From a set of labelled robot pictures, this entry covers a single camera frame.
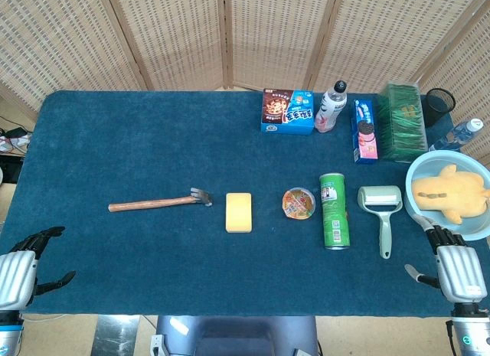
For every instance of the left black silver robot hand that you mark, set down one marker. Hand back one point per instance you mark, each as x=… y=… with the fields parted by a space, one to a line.
x=17 y=273

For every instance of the green chips can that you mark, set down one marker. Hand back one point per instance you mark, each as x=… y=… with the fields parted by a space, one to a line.
x=334 y=210

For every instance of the light blue plastic basin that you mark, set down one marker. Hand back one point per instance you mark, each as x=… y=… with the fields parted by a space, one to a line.
x=425 y=166

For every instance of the clear water bottle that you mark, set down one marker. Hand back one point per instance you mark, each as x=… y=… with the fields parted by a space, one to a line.
x=457 y=134

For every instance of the pale green lint roller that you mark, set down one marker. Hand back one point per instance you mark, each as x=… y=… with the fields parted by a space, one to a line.
x=381 y=199

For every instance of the orange jelly cup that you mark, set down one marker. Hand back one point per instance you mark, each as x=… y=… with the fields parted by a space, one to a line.
x=298 y=203

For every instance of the dark blue table cloth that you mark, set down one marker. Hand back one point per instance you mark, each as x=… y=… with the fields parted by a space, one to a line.
x=153 y=264

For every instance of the dark robot base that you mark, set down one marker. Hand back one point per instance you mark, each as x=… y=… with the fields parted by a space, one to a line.
x=237 y=335

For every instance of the grey metal floor plate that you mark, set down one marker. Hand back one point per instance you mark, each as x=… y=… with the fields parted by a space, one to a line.
x=115 y=335

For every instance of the white pink drink bottle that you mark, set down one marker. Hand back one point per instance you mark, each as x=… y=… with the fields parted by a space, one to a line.
x=330 y=109

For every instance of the green transparent box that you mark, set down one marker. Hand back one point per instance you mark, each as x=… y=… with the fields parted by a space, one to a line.
x=404 y=122

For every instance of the blue brown snack box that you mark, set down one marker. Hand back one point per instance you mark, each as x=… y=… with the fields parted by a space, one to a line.
x=287 y=113

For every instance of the black mesh pen cup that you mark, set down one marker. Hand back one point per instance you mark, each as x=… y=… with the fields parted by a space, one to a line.
x=440 y=107

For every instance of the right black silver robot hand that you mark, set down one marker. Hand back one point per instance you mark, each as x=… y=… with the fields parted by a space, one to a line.
x=457 y=272

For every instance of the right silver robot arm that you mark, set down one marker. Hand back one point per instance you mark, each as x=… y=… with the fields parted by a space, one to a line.
x=471 y=329

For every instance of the woven bamboo folding screen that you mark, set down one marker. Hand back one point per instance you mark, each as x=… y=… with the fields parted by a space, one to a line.
x=172 y=34

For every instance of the yellow sponge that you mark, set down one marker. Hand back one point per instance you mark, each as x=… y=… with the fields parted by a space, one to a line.
x=239 y=212

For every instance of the blue pink cookie box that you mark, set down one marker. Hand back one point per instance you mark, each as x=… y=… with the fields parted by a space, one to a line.
x=365 y=134

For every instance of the yellow plush toy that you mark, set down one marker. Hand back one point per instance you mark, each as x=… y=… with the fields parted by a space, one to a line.
x=451 y=193

